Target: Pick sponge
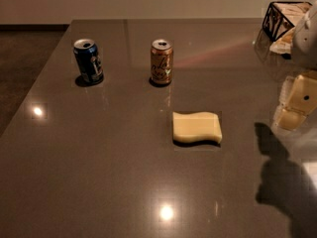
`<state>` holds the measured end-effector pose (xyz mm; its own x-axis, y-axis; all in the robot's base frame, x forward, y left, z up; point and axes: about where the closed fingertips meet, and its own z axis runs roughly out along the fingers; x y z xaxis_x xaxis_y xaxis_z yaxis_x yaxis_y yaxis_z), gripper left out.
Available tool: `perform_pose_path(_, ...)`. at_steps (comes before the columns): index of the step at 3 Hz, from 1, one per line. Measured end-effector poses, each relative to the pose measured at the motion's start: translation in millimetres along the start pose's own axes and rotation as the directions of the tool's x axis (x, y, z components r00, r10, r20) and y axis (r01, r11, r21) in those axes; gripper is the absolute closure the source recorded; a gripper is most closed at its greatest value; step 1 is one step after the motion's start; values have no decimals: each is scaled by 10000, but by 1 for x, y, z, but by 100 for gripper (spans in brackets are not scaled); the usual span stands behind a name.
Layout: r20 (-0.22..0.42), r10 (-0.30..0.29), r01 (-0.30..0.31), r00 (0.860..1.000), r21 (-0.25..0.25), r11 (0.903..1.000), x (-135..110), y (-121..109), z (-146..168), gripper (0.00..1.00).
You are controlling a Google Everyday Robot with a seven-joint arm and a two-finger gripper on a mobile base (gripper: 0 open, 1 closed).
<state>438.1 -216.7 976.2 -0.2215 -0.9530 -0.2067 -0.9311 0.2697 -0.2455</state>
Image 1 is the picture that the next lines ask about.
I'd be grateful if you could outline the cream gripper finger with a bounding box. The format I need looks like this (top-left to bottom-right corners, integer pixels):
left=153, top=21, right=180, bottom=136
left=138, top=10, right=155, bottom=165
left=273, top=105, right=306, bottom=131

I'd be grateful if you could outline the yellow wavy sponge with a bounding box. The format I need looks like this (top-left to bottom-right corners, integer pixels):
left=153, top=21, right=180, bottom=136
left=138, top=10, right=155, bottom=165
left=172, top=112, right=222, bottom=144

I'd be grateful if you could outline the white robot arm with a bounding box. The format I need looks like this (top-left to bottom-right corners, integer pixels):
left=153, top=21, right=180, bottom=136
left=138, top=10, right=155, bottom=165
left=274, top=3, right=317, bottom=131

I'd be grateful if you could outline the orange soda can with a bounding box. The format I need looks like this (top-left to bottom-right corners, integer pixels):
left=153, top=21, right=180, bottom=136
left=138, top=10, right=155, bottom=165
left=151, top=39, right=173, bottom=85

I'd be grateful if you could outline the blue soda can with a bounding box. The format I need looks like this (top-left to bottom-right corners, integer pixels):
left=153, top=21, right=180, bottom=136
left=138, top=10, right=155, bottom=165
left=73, top=39, right=103, bottom=85

